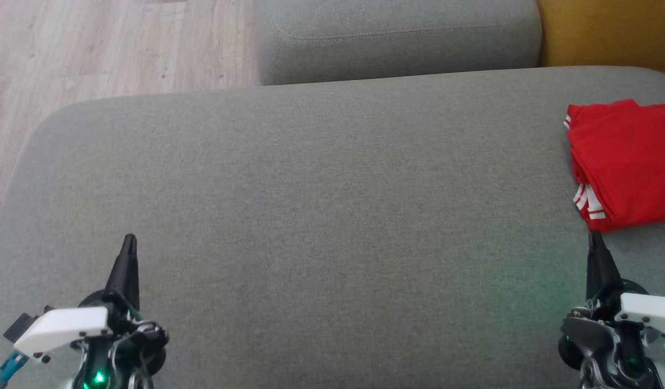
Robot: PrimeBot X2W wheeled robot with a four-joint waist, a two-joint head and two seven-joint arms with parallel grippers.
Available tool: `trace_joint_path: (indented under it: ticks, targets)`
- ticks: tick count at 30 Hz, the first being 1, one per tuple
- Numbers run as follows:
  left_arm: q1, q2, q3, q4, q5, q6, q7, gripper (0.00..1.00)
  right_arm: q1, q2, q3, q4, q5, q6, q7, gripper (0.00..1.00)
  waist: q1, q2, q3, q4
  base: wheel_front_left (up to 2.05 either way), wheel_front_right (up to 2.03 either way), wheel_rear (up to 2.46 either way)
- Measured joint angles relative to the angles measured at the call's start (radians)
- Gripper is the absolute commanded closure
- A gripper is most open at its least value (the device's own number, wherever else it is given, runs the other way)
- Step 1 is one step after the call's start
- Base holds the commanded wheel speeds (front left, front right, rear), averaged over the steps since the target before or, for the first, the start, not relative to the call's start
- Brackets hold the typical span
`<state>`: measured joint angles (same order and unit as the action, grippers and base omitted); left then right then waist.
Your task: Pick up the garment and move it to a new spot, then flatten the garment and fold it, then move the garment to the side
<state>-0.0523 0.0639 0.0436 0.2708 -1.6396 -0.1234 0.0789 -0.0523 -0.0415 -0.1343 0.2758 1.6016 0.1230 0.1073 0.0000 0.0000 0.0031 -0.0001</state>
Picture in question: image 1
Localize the blue left gripper connector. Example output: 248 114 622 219
0 350 31 387

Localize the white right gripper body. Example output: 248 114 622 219
559 280 665 368

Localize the yellow cushion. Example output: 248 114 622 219
537 0 665 79

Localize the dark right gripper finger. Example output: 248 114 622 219
586 231 624 304

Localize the red and white shirt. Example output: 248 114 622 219
563 98 665 233

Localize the small grey sofa cushion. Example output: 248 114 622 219
256 0 543 86

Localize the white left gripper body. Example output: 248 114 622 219
14 289 170 362

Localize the large grey sofa seat cushion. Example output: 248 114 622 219
0 65 665 389

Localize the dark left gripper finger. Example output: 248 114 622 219
105 233 142 311

